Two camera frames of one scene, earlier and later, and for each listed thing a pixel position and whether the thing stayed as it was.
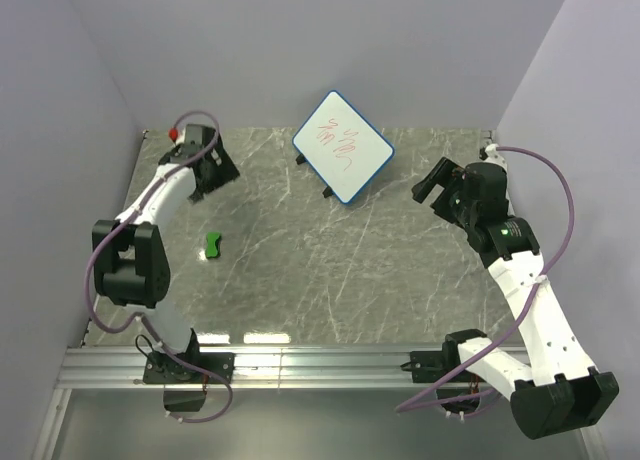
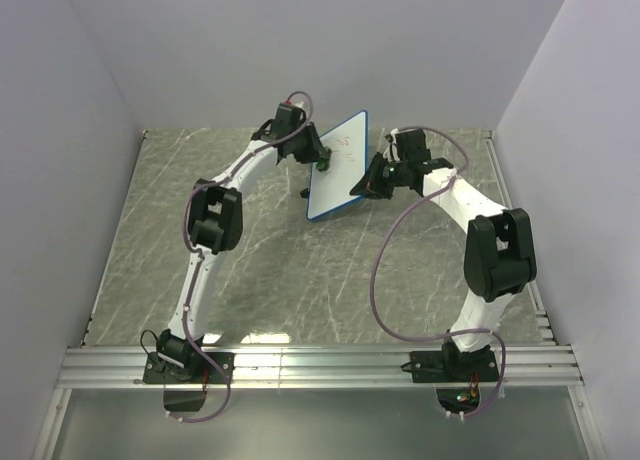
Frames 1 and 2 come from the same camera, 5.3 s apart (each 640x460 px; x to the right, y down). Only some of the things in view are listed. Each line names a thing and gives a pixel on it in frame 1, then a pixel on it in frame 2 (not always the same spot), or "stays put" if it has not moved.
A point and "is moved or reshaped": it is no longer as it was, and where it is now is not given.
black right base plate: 429,366 stays put
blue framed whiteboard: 341,148 is moved or reshaped
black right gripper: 440,175 -> 369,186
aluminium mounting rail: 255,367 stays put
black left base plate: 167,369 stays put
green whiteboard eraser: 213,245 is moved or reshaped
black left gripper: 224,172 -> 317,149
